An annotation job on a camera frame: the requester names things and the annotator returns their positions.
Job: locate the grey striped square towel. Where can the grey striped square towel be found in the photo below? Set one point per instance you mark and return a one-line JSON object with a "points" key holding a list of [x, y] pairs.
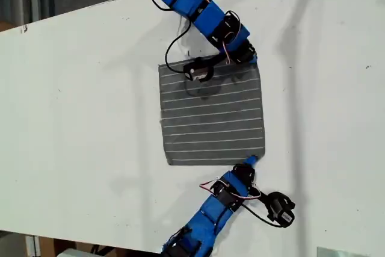
{"points": [[212, 118]]}

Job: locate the white container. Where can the white container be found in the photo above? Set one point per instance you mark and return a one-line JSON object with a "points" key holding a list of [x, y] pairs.
{"points": [[73, 253]]}

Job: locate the white table leg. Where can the white table leg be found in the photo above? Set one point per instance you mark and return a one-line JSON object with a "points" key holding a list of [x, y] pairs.
{"points": [[32, 245]]}

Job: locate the camera black stalk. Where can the camera black stalk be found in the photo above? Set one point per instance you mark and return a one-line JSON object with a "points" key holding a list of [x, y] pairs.
{"points": [[219, 58], [263, 198]]}

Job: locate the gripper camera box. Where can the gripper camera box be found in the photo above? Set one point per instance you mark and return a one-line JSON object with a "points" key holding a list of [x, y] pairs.
{"points": [[198, 69], [281, 209]]}

